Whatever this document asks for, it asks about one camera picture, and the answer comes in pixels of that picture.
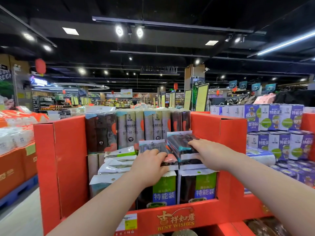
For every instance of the person's left hand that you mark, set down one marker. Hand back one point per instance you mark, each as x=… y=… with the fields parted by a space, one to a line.
x=145 y=169

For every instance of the person's right hand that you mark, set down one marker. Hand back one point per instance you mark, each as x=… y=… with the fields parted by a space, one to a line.
x=214 y=154

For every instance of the person's right fingers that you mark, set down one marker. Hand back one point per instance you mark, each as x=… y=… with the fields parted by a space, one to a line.
x=196 y=144

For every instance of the person's left fingers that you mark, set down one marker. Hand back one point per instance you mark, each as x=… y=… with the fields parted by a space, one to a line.
x=161 y=159

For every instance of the dark bag pack teal header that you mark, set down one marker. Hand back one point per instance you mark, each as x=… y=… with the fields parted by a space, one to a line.
x=178 y=142

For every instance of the dark bag pack coral mark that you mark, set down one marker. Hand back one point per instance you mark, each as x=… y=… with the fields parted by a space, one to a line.
x=147 y=145

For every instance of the person's right forearm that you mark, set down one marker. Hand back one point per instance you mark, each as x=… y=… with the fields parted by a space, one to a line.
x=275 y=194

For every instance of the person's left forearm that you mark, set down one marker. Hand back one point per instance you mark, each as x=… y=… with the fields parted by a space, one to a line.
x=98 y=208

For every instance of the dark flat bag pack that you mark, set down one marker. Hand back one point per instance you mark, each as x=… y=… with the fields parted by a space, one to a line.
x=192 y=164

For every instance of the dark pack green blue label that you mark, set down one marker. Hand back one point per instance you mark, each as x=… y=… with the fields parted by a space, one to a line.
x=164 y=191
x=199 y=186

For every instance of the white pack with green stripe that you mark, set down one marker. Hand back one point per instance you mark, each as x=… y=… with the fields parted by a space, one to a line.
x=120 y=152

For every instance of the small yellow sign board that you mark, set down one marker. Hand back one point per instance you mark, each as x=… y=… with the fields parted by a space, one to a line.
x=187 y=99

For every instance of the white lying bag pack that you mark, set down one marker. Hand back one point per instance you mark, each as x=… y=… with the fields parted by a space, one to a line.
x=115 y=165

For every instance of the row of upright bag rolls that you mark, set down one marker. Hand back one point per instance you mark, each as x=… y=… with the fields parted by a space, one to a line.
x=128 y=127

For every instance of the large yellow sign board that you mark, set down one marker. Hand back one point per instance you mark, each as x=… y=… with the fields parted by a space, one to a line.
x=202 y=97

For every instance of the white pack with teal corner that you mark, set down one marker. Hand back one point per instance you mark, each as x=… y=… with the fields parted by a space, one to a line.
x=103 y=183

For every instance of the white wrapped roll pack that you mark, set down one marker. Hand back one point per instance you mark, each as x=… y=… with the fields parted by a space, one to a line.
x=260 y=156

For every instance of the beige bag rolls pack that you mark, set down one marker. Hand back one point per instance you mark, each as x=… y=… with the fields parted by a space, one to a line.
x=94 y=164

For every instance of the blue hanging banner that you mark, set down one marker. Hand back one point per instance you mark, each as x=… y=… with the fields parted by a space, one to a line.
x=232 y=84
x=256 y=86
x=243 y=85
x=270 y=88

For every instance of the yellow white price tag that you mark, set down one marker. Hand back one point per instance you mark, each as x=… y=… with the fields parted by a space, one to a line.
x=128 y=222

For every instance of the brown store pillar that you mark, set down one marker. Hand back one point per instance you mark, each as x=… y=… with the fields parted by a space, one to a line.
x=190 y=73

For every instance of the stack of purple white boxes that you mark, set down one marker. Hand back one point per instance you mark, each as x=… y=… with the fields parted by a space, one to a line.
x=273 y=127

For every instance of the pink bag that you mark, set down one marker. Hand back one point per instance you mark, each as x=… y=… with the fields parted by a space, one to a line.
x=264 y=99

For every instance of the dark hanging letter sign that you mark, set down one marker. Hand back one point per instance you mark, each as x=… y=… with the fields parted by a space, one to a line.
x=160 y=70

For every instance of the red cardboard display bin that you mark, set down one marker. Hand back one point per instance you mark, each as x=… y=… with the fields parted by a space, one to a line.
x=64 y=164

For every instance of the pile of purple round packets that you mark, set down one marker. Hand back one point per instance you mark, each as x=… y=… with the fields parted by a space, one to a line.
x=295 y=169

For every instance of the square ceiling light panel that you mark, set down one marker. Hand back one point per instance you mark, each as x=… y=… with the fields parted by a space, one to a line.
x=70 y=31
x=212 y=42

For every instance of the brown packs in lower bin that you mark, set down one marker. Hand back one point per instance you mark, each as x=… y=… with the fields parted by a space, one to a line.
x=265 y=227

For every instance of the pile of black bags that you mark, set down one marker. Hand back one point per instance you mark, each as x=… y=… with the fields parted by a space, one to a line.
x=295 y=97

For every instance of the red cardboard side bin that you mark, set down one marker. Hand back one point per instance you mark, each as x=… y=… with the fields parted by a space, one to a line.
x=308 y=125

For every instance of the background store shelves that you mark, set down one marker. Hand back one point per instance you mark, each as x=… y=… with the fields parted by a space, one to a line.
x=53 y=103

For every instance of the round ceiling spotlight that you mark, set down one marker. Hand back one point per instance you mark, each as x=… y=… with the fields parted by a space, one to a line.
x=119 y=30
x=139 y=32

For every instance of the long tube ceiling light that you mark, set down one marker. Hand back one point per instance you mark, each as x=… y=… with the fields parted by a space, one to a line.
x=285 y=43

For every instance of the glowing blue neon sign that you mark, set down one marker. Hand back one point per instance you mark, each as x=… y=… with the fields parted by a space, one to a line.
x=38 y=81

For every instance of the orange cardboard display bin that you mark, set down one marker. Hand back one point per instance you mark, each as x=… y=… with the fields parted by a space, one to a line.
x=14 y=169

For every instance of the pile of white tissue packets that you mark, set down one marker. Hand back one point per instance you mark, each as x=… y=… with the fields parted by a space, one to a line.
x=17 y=130

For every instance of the blue plastic pallet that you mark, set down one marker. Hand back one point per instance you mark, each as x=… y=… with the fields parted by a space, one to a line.
x=17 y=191

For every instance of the red hanging lantern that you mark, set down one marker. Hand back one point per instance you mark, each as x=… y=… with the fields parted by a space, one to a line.
x=40 y=66

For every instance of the white security camera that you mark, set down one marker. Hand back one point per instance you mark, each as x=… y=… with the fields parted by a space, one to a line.
x=206 y=69

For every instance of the black ceiling light rail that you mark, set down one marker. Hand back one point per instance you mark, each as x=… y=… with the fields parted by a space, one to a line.
x=172 y=24

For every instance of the green wall poster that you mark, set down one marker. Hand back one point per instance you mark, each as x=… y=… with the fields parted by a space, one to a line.
x=6 y=88

